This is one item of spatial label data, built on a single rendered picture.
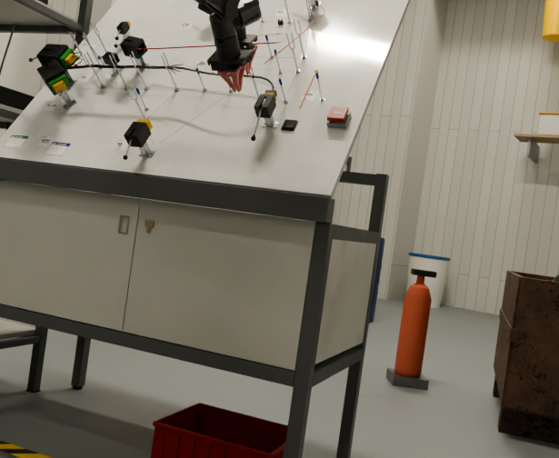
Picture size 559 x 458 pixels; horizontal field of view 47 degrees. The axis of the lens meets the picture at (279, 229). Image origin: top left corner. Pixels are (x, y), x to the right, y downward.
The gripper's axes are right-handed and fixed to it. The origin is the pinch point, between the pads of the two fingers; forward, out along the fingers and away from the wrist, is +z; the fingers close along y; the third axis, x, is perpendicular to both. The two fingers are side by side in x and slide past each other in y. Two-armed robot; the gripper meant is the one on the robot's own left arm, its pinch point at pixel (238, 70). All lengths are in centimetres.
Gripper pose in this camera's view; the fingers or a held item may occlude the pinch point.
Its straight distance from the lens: 182.6
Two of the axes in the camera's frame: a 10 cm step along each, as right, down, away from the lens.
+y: -9.5, -1.4, 2.8
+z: 0.4, 8.3, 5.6
